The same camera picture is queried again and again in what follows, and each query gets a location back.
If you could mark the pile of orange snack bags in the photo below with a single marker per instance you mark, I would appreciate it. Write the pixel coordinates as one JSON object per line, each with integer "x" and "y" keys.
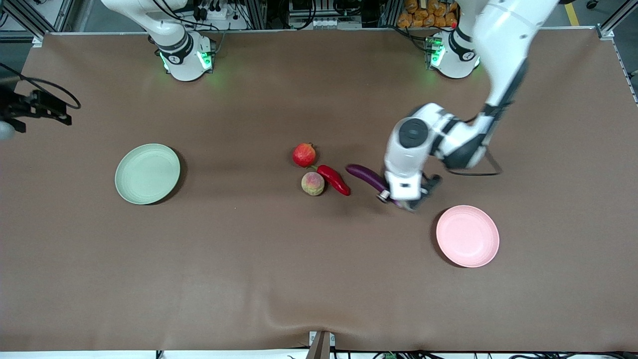
{"x": 428, "y": 14}

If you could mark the pink plate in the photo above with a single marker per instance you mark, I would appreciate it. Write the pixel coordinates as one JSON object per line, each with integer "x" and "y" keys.
{"x": 467, "y": 236}

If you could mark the light green plate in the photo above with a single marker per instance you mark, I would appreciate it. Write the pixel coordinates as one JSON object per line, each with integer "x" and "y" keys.
{"x": 147, "y": 174}

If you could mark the aluminium frame profile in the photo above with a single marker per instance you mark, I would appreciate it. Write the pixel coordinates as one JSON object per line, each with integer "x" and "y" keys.
{"x": 22, "y": 20}

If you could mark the red pomegranate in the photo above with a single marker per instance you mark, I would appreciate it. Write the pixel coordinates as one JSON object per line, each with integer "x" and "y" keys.
{"x": 304, "y": 155}

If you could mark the metal bracket at table edge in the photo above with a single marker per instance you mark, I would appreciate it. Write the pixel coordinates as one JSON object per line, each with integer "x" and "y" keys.
{"x": 321, "y": 345}

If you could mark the long purple eggplant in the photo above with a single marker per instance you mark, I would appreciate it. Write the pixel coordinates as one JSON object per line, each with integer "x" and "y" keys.
{"x": 366, "y": 175}

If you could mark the red chili pepper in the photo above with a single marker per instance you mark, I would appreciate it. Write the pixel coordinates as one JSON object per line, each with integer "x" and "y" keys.
{"x": 334, "y": 180}

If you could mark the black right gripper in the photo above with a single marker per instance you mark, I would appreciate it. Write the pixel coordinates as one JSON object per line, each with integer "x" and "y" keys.
{"x": 20, "y": 108}

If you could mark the white power strip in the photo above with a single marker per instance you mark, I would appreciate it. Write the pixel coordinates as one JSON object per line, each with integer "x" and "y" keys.
{"x": 217, "y": 12}

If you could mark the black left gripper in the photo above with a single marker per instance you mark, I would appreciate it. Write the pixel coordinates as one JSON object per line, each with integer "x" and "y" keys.
{"x": 429, "y": 185}

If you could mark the yellow pink peach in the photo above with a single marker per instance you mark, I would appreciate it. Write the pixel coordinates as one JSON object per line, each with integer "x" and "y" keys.
{"x": 313, "y": 183}

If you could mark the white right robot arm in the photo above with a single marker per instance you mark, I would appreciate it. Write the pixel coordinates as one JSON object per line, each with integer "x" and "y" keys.
{"x": 184, "y": 55}

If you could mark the brown table mat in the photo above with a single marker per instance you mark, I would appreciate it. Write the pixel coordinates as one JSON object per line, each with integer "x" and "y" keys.
{"x": 319, "y": 279}

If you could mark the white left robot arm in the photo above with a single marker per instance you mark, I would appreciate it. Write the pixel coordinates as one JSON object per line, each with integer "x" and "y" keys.
{"x": 503, "y": 40}

